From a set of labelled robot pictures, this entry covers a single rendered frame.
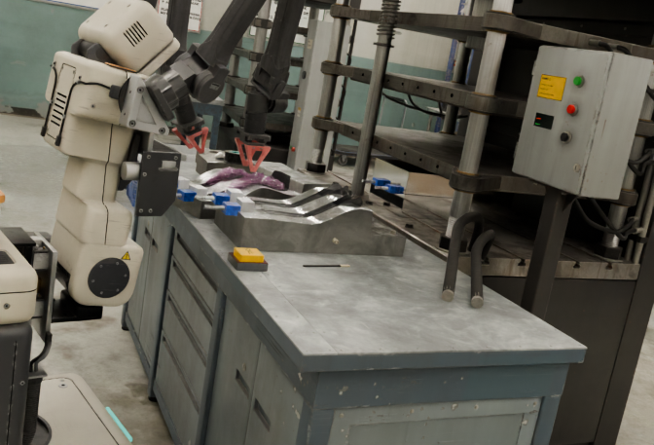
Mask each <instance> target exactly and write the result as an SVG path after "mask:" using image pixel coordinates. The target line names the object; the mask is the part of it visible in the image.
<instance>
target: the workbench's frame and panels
mask: <svg viewBox="0 0 654 445"><path fill-rule="evenodd" d="M138 181H139V180H138ZM138 181H137V189H136V198H137V190H138ZM136 198H135V205H136ZM134 214H135V206H134ZM134 214H133V222H132V230H131V240H133V241H134V242H136V243H137V244H138V245H139V246H141V247H142V249H143V257H142V261H141V265H140V268H139V272H138V276H137V280H136V284H135V286H134V290H133V293H132V295H131V297H130V298H129V300H128V301H127V302H126V303H124V304H123V311H122V319H121V325H122V329H123V330H125V331H129V332H130V335H131V337H132V340H133V342H134V344H135V346H136V349H137V351H138V354H139V356H140V359H141V361H142V364H143V366H144V369H145V371H146V374H147V376H148V379H149V382H148V389H147V392H148V394H149V396H148V399H149V400H150V401H153V402H158V403H159V405H160V408H161V410H162V413H163V417H164V419H165V422H166V424H167V427H168V429H169V432H170V434H171V437H172V439H173V442H174V444H175V445H549V442H550V438H551V434H552V430H553V426H554V422H555V419H556V415H557V411H558V407H559V403H560V399H561V395H562V394H563V387H564V383H565V380H566V376H567V372H568V368H569V364H570V363H582V362H583V361H584V357H585V354H586V349H585V350H544V351H503V352H423V353H382V354H341V355H302V354H301V353H300V352H299V350H298V349H297V348H296V347H295V346H294V345H293V343H292V342H291V341H290V340H289V339H288V337H287V336H286V335H285V334H284V333H283V332H282V330H281V329H280V328H279V327H278V326H277V324H276V323H275V322H274V321H273V320H272V318H271V317H270V316H269V315H268V314H267V313H266V311H265V310H264V309H263V308H262V307H261V305H260V304H259V303H258V302H257V301H256V300H255V298H254V297H253V296H252V295H251V294H250V292H249V291H248V290H247V289H246V288H245V287H244V285H243V284H242V283H241V282H240V281H239V279H238V278H237V277H236V276H235V275H234V273H233V272H232V271H231V270H230V269H229V267H228V266H227V265H226V264H225V263H224V262H223V260H222V259H221V258H220V257H219V256H218V254H217V253H216V252H215V251H214V250H213V249H212V247H211V246H210V245H209V244H208V243H207V241H206V240H205V239H204V238H203V237H202V236H201V234H200V233H199V232H198V231H197V229H196V228H195V227H194V226H193V225H192V224H191V222H190V221H189V220H188V219H187V218H186V216H185V215H184V214H183V213H182V212H181V211H180V209H179V208H178V207H177V206H175V205H172V206H171V207H170V208H169V209H168V210H167V211H166V212H165V213H164V214H163V216H134Z"/></svg>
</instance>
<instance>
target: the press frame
mask: <svg viewBox="0 0 654 445"><path fill-rule="evenodd" d="M512 14H514V15H515V16H517V18H519V19H524V20H527V21H532V22H536V23H541V24H546V25H550V26H555V27H558V28H563V29H568V30H572V31H577V32H581V33H586V34H591V35H595V36H599V37H603V38H608V39H613V40H617V41H622V42H627V43H631V44H636V45H640V46H644V47H645V46H649V45H651V43H652V39H653V35H654V0H523V2H522V3H521V4H514V5H513V9H512ZM537 55H538V52H537V51H529V50H520V49H511V48H504V50H503V55H502V60H501V64H500V68H499V73H498V78H497V82H496V87H495V90H496V91H501V92H506V93H514V94H519V95H524V96H528V95H529V90H530V86H531V81H532V77H533V75H531V73H532V68H533V65H534V61H535V60H537ZM482 56H483V51H480V50H474V54H473V58H472V62H471V67H470V72H469V77H468V82H467V85H469V86H476V85H477V80H478V75H479V70H480V65H481V60H482ZM461 115H468V117H467V118H462V119H460V120H459V125H458V130H457V135H460V136H465V135H466V132H467V127H468V122H469V117H470V112H469V111H468V110H466V109H464V108H462V110H461ZM522 124H523V120H521V119H514V118H507V117H500V116H493V115H492V116H490V118H489V123H488V127H487V132H486V137H485V141H484V142H487V143H489V144H493V145H496V146H499V147H502V148H505V149H509V150H512V151H515V147H516V144H518V142H519V138H520V133H521V129H522ZM634 189H636V191H637V192H638V197H637V201H636V205H634V206H631V207H629V208H628V211H627V215H626V219H625V223H624V226H625V225H626V224H627V223H628V220H627V219H628V217H633V216H636V217H637V218H638V221H637V222H634V224H633V225H632V226H631V227H630V228H629V229H628V230H630V229H633V228H639V227H642V228H643V229H644V232H642V233H633V234H629V235H628V237H627V239H626V240H625V241H621V240H620V241H619V244H618V246H620V247H623V250H622V254H621V256H622V257H624V259H625V260H628V261H632V263H634V264H640V268H639V272H638V276H637V279H633V280H634V281H635V282H636V284H635V288H634V292H633V295H632V299H631V303H630V306H629V309H628V313H627V317H626V321H625V325H624V328H623V332H622V336H621V340H620V343H619V347H618V351H617V354H616V358H615V361H614V365H613V369H612V373H611V376H610V380H609V384H608V388H607V392H606V395H605V399H604V402H603V406H602V409H601V413H600V417H599V424H598V427H597V431H596V435H595V439H594V441H593V442H589V445H615V444H616V440H617V437H618V433H619V429H620V426H621V423H622V419H623V416H624V412H625V408H626V404H627V401H628V397H629V393H630V390H631V386H632V382H633V379H634V375H635V371H636V366H637V362H638V359H639V355H640V351H641V348H642V344H643V340H644V337H645V333H646V329H647V326H648V322H649V318H650V315H651V312H652V308H653V304H654V165H647V166H646V167H645V171H644V174H643V175H642V176H636V181H635V185H634ZM544 197H545V196H539V195H529V194H518V193H514V197H513V201H512V204H511V209H512V210H514V211H519V212H521V213H522V214H523V215H525V216H528V217H530V218H532V219H535V220H537V221H540V217H541V212H542V208H543V203H544ZM577 200H578V202H579V203H580V205H581V207H582V209H583V211H584V213H585V214H586V215H587V217H588V218H589V219H590V220H592V221H593V222H595V223H597V224H599V225H601V226H603V227H606V223H605V222H604V221H603V220H602V218H601V217H600V215H599V214H598V212H597V211H596V209H595V208H594V207H593V205H592V204H591V203H590V202H589V201H588V200H582V199H577ZM565 232H566V233H570V234H572V235H573V236H575V237H576V238H578V239H581V240H583V241H587V242H589V243H591V244H594V245H596V243H597V242H599V241H602V237H603V233H604V232H603V231H601V230H598V229H596V228H594V227H592V226H590V225H589V224H587V223H586V222H585V221H584V220H583V218H582V217H581V216H580V214H579V212H578V210H577V208H576V206H575V204H574V203H572V205H571V210H570V213H569V217H568V221H567V225H566V229H565Z"/></svg>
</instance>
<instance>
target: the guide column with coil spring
mask: <svg viewBox="0 0 654 445"><path fill-rule="evenodd" d="M389 37H391V38H392V35H383V34H379V38H378V42H379V43H385V44H390V45H391V40H392V39H389V40H387V39H388V38H389ZM389 51H390V48H389V47H384V46H378V45H377V48H376V54H375V59H374V65H373V71H372V76H371V82H370V87H369V92H368V97H367V103H366V109H365V114H364V120H363V125H362V131H361V136H360V141H359V147H358V152H357V158H356V163H355V169H354V174H353V179H352V185H351V190H350V191H352V195H354V194H355V195H356V196H363V195H364V190H365V184H366V182H362V179H367V173H368V168H369V163H370V158H371V152H372V145H373V140H374V135H375V130H376V125H377V119H378V115H379V109H380V104H381V98H382V89H383V82H384V76H385V72H386V67H387V62H388V57H389Z"/></svg>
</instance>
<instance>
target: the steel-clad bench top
mask: <svg viewBox="0 0 654 445"><path fill-rule="evenodd" d="M186 155H187V161H181V163H180V169H179V176H182V177H184V178H187V179H189V180H192V179H194V178H197V177H199V176H200V175H199V174H198V173H197V172H196V167H197V163H196V155H190V154H186ZM179 209H180V208H179ZM180 211H181V212H182V213H183V214H184V215H185V216H186V218H187V219H188V220H189V221H190V222H191V224H192V225H193V226H194V227H195V228H196V229H197V231H198V232H199V233H200V234H201V236H202V237H203V238H204V239H205V240H206V241H207V243H208V244H209V245H210V246H211V247H212V249H213V250H214V251H215V252H216V253H217V254H218V256H219V257H220V258H221V259H222V260H223V262H224V263H225V264H226V265H227V266H228V267H229V269H230V270H231V271H232V272H233V273H234V275H235V276H236V277H237V278H238V279H239V281H240V282H241V283H242V284H243V285H244V287H245V288H246V289H247V290H248V291H249V292H250V294H251V295H252V296H253V297H254V298H255V300H256V301H257V302H258V303H259V304H260V305H261V307H262V308H263V309H264V310H265V311H266V313H267V314H268V315H269V316H270V317H271V318H272V320H273V321H274V322H275V323H276V324H277V326H278V327H279V328H280V329H281V330H282V332H283V333H284V334H285V335H286V336H287V337H288V339H289V340H290V341H291V342H292V343H293V345H294V346H295V347H296V348H297V349H298V350H299V352H300V353H301V354H302V355H341V354H382V353H423V352H503V351H544V350H585V349H587V347H585V346H584V345H582V344H580V343H579V342H577V341H575V340H574V339H572V338H571V337H569V336H567V335H566V334H564V333H562V331H560V330H558V329H557V328H555V327H553V326H552V325H550V324H548V323H547V322H545V321H543V320H542V319H540V318H538V317H537V316H535V315H533V314H531V313H529V312H528V311H526V310H524V309H523V308H521V307H519V306H518V305H516V304H514V303H513V302H511V301H509V300H508V299H506V298H504V297H503V296H501V295H500V294H498V293H496V292H495V291H493V290H491V289H490V288H488V287H486V286H485V285H483V298H484V305H483V306H482V307H481V308H479V309H478V308H474V307H473V306H472V305H471V277H470V276H468V275H467V274H465V273H463V272H462V271H460V270H457V274H456V282H455V290H454V299H453V300H452V301H451V302H447V301H444V300H443V299H442V291H443V285H444V278H445V272H446V267H447V262H445V261H443V260H442V259H440V258H438V257H437V256H435V255H433V254H432V253H430V252H428V251H427V250H425V249H424V248H422V247H420V246H419V245H417V244H415V243H414V242H412V241H410V240H408V239H406V243H405V248H404V253H403V257H398V256H374V255H350V254H326V253H303V252H278V251H260V252H261V253H262V254H263V255H264V259H265V260H266V261H267V262H268V264H269V266H268V270H267V271H266V272H263V271H237V270H236V269H235V268H234V267H233V265H232V264H231V263H230V262H229V261H228V253H229V252H234V249H235V247H236V246H235V244H234V243H233V242H232V241H231V240H230V239H229V238H228V237H227V236H226V235H225V234H224V233H223V232H222V231H221V230H220V229H219V228H218V227H217V225H216V224H215V223H214V219H198V218H197V217H195V216H193V215H192V214H190V213H188V212H186V211H184V210H182V209H180ZM303 265H349V266H350V267H303Z"/></svg>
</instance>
